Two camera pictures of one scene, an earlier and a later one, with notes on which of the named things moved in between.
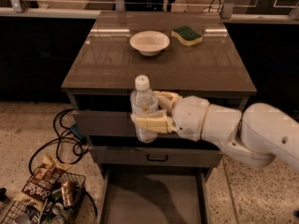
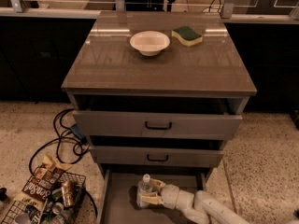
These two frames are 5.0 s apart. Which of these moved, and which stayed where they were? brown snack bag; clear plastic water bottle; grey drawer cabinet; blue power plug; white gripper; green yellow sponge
Moved: white gripper; clear plastic water bottle
Stayed: green yellow sponge; grey drawer cabinet; blue power plug; brown snack bag
